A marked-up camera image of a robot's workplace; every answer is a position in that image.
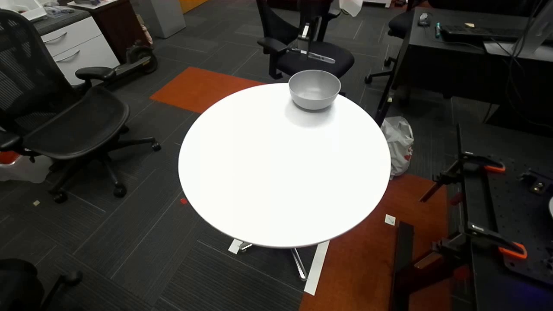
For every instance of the black orange bar clamp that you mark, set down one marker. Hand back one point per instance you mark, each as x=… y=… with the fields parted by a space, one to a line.
x=468 y=166
x=488 y=236

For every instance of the black desk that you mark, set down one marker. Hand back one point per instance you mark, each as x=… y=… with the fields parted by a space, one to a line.
x=471 y=69

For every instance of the black mesh office chair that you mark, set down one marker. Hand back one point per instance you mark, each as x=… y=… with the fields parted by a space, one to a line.
x=73 y=125

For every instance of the clear plastic bag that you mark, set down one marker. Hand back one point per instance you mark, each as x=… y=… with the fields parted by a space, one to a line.
x=23 y=169

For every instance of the grey pen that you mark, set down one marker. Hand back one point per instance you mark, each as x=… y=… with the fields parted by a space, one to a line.
x=317 y=56

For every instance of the black kick scooter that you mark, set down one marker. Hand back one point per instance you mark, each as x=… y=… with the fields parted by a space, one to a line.
x=140 y=55

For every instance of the black keyboard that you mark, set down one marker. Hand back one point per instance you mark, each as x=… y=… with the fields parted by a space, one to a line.
x=479 y=33

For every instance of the teal marker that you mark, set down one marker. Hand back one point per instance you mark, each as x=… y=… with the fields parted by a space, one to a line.
x=437 y=30

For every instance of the long white tape strip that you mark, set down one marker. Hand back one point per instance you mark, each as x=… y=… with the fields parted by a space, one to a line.
x=316 y=268

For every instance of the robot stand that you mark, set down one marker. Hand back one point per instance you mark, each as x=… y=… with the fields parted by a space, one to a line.
x=510 y=242

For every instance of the white plastic bag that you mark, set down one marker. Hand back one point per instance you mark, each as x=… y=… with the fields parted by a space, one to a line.
x=398 y=144

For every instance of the monitor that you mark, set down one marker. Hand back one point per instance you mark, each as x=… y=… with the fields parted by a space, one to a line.
x=533 y=39

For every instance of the black bracket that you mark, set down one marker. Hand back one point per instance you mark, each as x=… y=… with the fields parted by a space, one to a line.
x=535 y=183

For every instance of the grey bowl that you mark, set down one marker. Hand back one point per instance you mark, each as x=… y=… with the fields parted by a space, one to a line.
x=314 y=88

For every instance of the computer mouse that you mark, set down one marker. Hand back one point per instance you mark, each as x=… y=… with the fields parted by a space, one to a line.
x=424 y=19

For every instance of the black padded office chair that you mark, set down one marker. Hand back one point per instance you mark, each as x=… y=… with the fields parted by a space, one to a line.
x=319 y=60

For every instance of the grey bin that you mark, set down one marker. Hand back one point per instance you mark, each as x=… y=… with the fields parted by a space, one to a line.
x=166 y=17

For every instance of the brown wooden desk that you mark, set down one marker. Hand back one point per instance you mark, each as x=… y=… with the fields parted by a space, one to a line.
x=116 y=23

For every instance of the white drawer cabinet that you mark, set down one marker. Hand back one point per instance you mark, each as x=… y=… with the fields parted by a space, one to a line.
x=80 y=47

